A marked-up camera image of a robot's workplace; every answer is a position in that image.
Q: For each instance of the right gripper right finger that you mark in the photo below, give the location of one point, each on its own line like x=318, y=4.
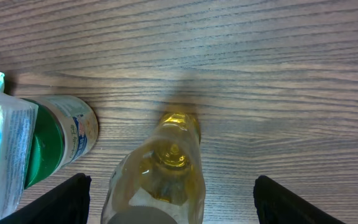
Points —
x=277, y=205

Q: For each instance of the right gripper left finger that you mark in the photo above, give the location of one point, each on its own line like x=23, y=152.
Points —
x=67, y=203

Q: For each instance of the green lidded jar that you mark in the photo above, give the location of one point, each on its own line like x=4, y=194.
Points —
x=66, y=128

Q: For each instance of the small teal white packet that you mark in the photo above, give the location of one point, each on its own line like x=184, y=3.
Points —
x=17, y=124

